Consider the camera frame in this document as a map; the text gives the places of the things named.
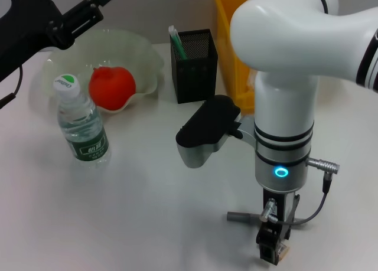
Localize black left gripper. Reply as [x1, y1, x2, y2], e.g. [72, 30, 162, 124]
[0, 0, 116, 83]

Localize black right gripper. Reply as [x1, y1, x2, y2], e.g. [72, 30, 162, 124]
[256, 189, 301, 266]

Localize beige barcode eraser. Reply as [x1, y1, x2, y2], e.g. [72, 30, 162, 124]
[277, 241, 292, 260]

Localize red tomato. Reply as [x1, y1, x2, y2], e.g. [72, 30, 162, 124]
[88, 66, 137, 111]

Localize mint green utility knife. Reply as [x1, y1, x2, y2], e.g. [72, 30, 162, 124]
[168, 25, 188, 60]

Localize clear green-label water bottle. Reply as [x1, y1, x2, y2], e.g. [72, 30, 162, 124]
[53, 73, 112, 169]

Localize grey marker pen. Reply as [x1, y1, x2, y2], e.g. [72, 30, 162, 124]
[226, 211, 307, 229]

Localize pale green wavy fruit plate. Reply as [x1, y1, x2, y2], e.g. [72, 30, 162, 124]
[43, 28, 165, 114]

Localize black mesh pen holder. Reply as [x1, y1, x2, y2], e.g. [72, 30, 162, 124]
[170, 28, 219, 105]

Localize yellow plastic bin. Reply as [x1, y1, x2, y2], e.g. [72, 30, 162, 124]
[214, 0, 266, 113]

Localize grey right arm cable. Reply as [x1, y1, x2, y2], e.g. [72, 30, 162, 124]
[259, 157, 341, 225]

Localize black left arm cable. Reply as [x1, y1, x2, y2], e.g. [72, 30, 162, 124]
[0, 66, 24, 110]

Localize black silver wrist camera housing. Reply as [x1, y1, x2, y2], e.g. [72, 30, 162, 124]
[175, 95, 256, 169]

